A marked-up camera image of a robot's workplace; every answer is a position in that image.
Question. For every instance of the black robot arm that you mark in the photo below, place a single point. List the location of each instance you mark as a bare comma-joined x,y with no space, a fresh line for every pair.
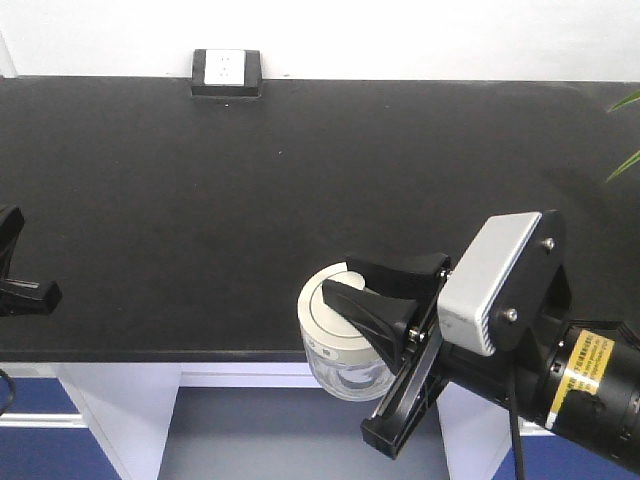
547,369

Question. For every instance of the glass jar with white lid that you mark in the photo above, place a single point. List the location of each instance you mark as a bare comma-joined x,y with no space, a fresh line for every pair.
339,357

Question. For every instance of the green plant leaves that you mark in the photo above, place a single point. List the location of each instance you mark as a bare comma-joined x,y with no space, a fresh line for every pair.
630,141

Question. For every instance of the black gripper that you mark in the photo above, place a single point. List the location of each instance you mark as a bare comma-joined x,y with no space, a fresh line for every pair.
405,334

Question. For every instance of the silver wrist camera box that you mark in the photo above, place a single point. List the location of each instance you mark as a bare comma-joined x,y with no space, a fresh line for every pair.
464,302

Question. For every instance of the black white power socket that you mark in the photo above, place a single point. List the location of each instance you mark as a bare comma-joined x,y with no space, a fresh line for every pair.
222,73

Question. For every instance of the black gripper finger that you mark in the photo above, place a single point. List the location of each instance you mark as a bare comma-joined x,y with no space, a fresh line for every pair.
12,223
28,298

